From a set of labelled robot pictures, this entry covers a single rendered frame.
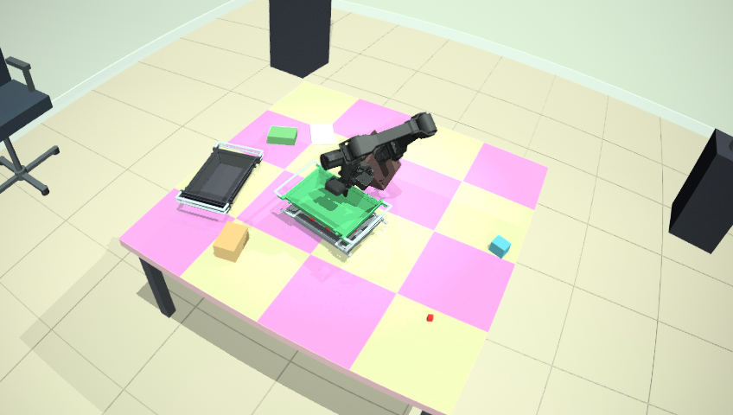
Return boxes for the light green rectangular block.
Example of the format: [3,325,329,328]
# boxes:
[267,126,298,146]

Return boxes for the small cyan block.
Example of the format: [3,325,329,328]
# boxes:
[488,235,512,259]

